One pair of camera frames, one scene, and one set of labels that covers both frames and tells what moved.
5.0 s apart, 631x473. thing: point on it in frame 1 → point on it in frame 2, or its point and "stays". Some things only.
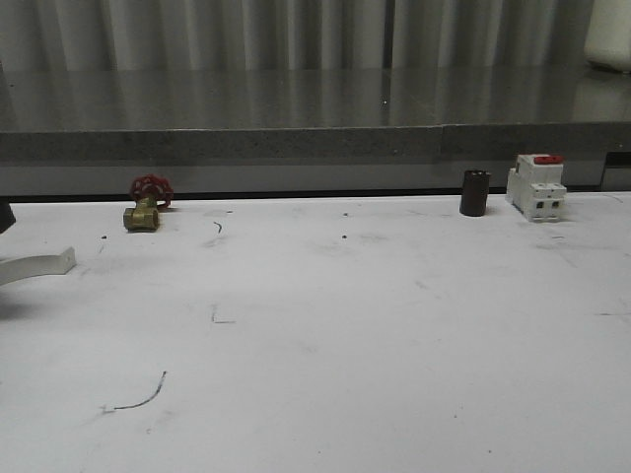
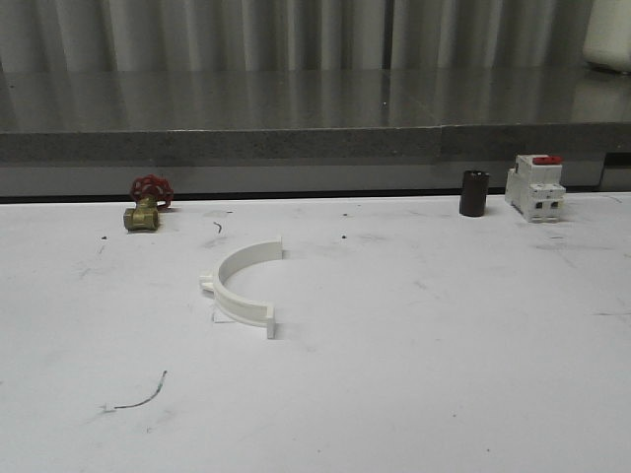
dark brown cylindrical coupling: (475, 191) stays
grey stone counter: (237, 132) stays
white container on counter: (608, 37) stays
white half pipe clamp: (19, 268) → (233, 305)
